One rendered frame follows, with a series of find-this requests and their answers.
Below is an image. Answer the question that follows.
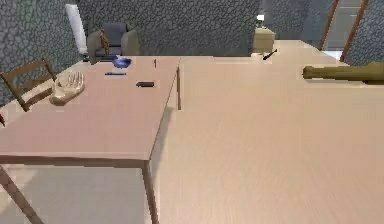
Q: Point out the brown wooden statue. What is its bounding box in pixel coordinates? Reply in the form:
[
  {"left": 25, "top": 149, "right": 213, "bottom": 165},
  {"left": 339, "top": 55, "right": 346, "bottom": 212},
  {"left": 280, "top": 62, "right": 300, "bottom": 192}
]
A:
[{"left": 99, "top": 28, "right": 111, "bottom": 57}]

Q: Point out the beige basket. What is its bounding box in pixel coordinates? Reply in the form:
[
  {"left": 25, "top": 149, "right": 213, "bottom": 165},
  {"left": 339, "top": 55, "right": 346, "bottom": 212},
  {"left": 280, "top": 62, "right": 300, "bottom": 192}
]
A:
[{"left": 49, "top": 71, "right": 86, "bottom": 107}]

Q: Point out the black object on floor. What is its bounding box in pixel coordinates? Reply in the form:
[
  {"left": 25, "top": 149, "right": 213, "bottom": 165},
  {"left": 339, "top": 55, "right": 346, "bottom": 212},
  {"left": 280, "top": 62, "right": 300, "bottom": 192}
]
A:
[{"left": 262, "top": 49, "right": 278, "bottom": 61}]

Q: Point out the pale wooden table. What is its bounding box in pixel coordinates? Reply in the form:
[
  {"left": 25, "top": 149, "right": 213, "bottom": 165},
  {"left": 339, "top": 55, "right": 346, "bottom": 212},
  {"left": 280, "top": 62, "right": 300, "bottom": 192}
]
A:
[{"left": 0, "top": 55, "right": 183, "bottom": 224}]

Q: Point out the brown framed doorway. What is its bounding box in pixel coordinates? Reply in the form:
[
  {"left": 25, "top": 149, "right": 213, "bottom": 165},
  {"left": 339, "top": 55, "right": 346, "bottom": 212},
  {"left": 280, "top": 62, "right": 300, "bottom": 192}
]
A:
[{"left": 319, "top": 0, "right": 370, "bottom": 63}]

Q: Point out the blue bowl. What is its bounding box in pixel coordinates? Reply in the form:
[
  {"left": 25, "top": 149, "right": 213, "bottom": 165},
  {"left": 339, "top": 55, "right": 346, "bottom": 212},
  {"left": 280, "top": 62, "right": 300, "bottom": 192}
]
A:
[{"left": 111, "top": 56, "right": 133, "bottom": 69}]

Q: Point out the white floor lamp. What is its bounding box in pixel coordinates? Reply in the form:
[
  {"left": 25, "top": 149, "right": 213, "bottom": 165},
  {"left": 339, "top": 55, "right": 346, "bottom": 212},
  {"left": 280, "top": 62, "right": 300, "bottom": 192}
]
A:
[{"left": 64, "top": 3, "right": 90, "bottom": 61}]

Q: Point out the grey beige armchair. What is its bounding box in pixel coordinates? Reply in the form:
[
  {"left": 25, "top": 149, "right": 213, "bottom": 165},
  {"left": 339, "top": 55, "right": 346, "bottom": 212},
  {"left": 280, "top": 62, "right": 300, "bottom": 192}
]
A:
[{"left": 86, "top": 22, "right": 141, "bottom": 65}]

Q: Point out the brown wooden chair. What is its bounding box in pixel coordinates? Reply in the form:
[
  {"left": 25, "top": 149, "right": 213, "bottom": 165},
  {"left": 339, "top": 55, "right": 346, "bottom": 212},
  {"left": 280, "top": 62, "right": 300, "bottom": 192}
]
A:
[{"left": 0, "top": 58, "right": 58, "bottom": 113}]

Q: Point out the beige chest of drawers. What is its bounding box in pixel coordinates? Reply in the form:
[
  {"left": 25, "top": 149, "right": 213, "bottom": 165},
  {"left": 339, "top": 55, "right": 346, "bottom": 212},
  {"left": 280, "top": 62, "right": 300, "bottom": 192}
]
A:
[{"left": 252, "top": 27, "right": 277, "bottom": 54}]

